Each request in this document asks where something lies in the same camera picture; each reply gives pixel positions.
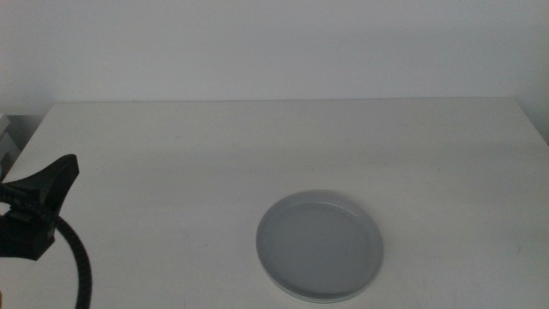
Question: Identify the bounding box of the black camera cable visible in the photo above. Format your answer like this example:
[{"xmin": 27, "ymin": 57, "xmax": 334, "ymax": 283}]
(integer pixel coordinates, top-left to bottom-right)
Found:
[{"xmin": 0, "ymin": 187, "xmax": 94, "ymax": 309}]

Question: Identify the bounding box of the pale green shallow bowl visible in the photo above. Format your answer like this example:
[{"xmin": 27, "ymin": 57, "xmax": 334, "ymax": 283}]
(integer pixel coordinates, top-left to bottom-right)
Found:
[{"xmin": 274, "ymin": 282, "xmax": 375, "ymax": 305}]

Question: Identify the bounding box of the grey shallow bowl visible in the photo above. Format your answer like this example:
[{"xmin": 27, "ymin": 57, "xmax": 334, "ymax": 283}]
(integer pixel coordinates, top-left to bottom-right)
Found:
[{"xmin": 256, "ymin": 189, "xmax": 384, "ymax": 301}]

